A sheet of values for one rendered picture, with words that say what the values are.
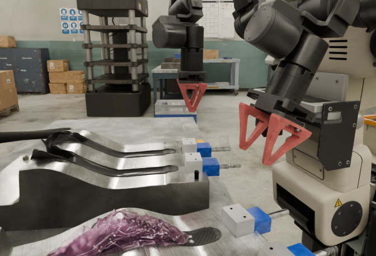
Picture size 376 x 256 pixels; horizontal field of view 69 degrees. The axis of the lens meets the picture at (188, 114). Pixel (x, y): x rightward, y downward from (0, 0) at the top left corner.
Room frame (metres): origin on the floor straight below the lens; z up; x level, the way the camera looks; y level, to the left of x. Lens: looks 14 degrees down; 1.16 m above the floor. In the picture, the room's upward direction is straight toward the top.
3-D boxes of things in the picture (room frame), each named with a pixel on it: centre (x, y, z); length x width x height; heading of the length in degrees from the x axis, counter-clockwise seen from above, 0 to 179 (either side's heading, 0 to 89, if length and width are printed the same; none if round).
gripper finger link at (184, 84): (0.68, -0.01, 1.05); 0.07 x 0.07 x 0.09; 5
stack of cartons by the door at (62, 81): (6.92, 3.02, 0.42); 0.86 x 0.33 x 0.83; 89
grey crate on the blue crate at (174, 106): (3.99, 0.18, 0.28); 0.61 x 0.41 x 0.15; 89
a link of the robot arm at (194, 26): (0.69, -0.01, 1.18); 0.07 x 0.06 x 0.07; 129
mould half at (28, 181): (0.63, 0.22, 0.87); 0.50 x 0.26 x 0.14; 96
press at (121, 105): (5.27, 1.25, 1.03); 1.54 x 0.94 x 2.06; 179
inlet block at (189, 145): (0.70, -0.05, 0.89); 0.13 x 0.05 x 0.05; 96
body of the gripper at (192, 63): (0.70, -0.01, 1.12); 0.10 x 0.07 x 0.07; 5
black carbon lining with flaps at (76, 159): (0.62, 0.20, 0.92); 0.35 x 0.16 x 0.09; 96
